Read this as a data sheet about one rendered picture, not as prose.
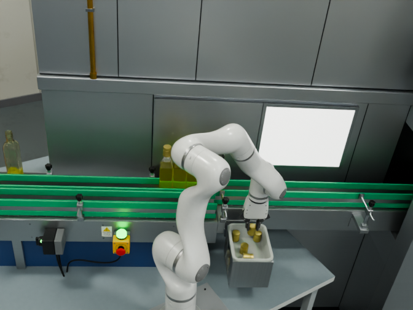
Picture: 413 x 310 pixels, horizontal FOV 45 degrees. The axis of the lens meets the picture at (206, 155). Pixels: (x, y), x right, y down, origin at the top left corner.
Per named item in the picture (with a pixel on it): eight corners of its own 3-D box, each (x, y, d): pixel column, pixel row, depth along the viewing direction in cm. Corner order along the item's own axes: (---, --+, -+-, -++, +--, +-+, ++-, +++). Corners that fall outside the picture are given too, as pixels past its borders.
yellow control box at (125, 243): (130, 243, 218) (130, 230, 213) (129, 255, 211) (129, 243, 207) (114, 242, 217) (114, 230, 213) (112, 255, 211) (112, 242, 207)
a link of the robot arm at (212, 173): (180, 256, 189) (212, 280, 180) (157, 269, 180) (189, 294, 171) (204, 139, 167) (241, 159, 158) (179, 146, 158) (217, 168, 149)
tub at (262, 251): (262, 237, 227) (265, 222, 222) (271, 274, 209) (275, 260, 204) (225, 237, 225) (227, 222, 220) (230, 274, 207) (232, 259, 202)
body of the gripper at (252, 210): (268, 190, 208) (264, 210, 214) (244, 189, 207) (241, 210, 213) (271, 202, 202) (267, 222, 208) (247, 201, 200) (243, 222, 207)
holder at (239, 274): (257, 242, 236) (262, 217, 227) (267, 287, 213) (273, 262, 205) (222, 241, 234) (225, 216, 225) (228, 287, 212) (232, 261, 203)
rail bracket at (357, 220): (356, 223, 236) (369, 186, 223) (368, 248, 222) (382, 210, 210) (346, 222, 236) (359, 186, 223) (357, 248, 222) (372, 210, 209)
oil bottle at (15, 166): (24, 177, 228) (17, 128, 214) (20, 184, 224) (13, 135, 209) (12, 176, 228) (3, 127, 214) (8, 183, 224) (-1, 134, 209)
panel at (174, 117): (339, 166, 240) (357, 104, 221) (341, 170, 238) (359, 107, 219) (152, 160, 231) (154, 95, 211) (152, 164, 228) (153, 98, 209)
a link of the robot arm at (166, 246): (180, 308, 182) (181, 263, 169) (147, 280, 192) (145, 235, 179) (203, 290, 190) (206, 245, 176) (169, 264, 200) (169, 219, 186)
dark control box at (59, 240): (66, 242, 215) (64, 227, 210) (62, 256, 208) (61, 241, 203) (46, 242, 214) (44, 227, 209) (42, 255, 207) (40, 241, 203)
